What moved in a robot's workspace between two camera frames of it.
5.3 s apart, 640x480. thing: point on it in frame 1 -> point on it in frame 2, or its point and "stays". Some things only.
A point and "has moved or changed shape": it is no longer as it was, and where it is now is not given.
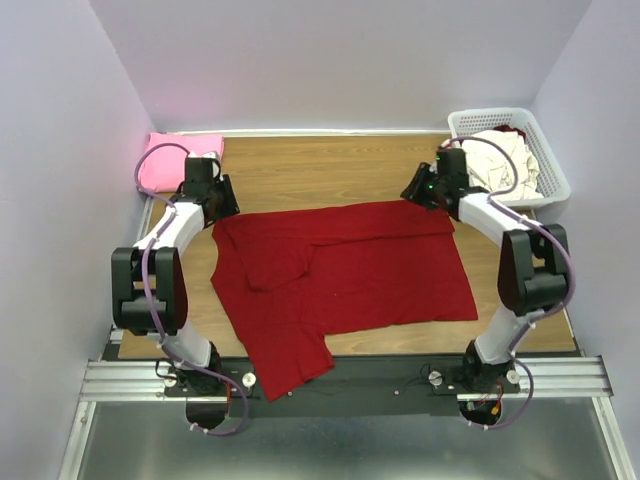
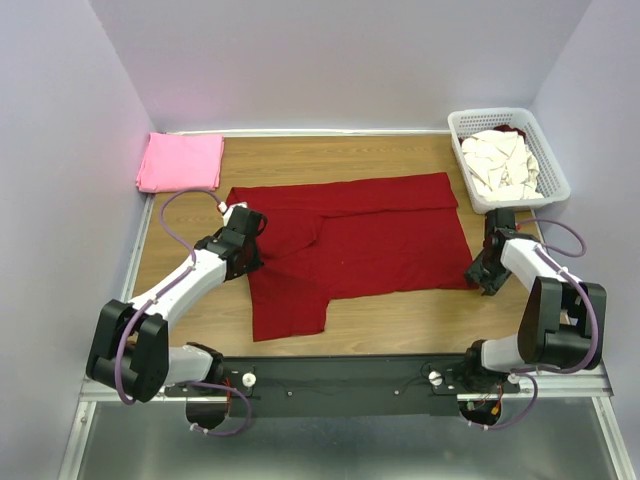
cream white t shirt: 490,168 stays
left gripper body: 225,201 -> 253,260
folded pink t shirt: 163,168 stays
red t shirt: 289,277 has moved or changed shape
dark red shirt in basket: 505,128 stays
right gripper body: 427,187 -> 487,273
